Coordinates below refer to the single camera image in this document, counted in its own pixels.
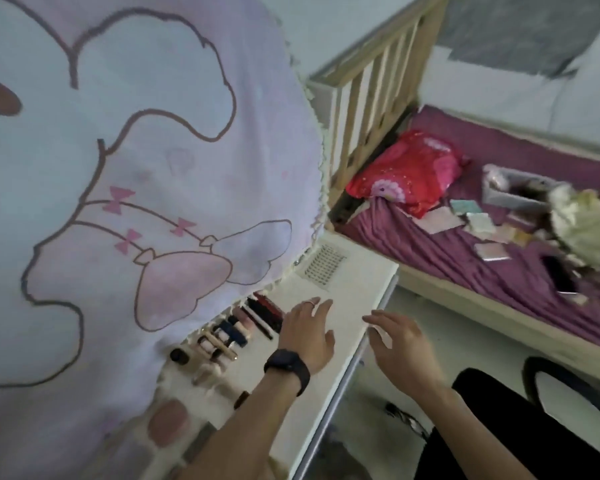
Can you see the person's left hand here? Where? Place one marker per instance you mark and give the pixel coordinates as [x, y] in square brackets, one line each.
[305, 339]

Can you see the person's right hand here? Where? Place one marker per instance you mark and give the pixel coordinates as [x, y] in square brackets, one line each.
[410, 359]

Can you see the long black makeup pencil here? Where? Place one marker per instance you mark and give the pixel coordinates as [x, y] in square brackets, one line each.
[264, 314]

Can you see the purple drawer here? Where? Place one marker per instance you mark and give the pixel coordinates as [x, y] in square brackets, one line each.
[357, 354]

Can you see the beige tube black cap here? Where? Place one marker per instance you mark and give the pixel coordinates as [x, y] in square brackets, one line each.
[237, 327]

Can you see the navy cosmetic tube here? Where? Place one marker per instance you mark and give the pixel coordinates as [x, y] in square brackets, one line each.
[232, 334]

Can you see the false eyelash tray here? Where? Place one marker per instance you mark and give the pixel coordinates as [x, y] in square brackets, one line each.
[324, 264]

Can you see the gold makeup pen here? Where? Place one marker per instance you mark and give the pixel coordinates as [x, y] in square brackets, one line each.
[220, 344]

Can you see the small pale tube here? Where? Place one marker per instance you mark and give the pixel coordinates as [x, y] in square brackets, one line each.
[205, 344]

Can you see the pink rounded compact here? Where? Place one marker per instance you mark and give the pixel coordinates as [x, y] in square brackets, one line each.
[167, 422]

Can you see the person's right forearm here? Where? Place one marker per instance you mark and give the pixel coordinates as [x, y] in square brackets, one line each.
[470, 439]

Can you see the person's left forearm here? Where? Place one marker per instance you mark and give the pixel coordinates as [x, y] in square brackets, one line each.
[240, 434]

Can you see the white dressing table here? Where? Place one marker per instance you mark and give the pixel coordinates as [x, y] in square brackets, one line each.
[350, 289]

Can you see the black smartwatch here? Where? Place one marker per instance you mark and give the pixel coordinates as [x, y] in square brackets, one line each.
[287, 362]

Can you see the purple bed sheet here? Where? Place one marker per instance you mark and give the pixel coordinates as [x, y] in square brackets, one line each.
[430, 249]

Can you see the black office chair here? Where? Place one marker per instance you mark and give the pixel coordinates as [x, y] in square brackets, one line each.
[505, 419]

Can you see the pink white packet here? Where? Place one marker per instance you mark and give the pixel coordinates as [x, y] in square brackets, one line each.
[491, 251]

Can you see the pink patterned paper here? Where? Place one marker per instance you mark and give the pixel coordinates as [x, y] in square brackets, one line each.
[437, 219]

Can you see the white square packet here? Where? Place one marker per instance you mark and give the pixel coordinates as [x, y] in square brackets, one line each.
[480, 223]

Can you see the beige card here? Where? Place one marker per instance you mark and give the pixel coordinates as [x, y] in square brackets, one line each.
[505, 233]

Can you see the teal card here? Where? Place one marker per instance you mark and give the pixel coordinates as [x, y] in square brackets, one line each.
[465, 207]

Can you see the yellow card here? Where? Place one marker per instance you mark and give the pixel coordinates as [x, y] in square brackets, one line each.
[522, 238]

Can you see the black phone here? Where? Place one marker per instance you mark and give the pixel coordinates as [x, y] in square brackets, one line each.
[560, 274]

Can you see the red floral pillow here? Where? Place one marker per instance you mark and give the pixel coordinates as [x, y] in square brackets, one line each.
[415, 169]

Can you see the white plastic basket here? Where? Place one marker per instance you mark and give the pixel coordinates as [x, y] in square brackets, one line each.
[510, 194]

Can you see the cream cloth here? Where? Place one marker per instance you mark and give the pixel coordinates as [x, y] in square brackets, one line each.
[585, 224]

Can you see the pink cartoon cloth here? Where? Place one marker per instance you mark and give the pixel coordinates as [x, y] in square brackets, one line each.
[130, 119]

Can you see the wooden bed frame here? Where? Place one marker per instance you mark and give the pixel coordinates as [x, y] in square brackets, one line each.
[480, 314]

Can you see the grey wall sheet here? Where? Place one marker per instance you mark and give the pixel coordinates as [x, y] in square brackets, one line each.
[530, 29]

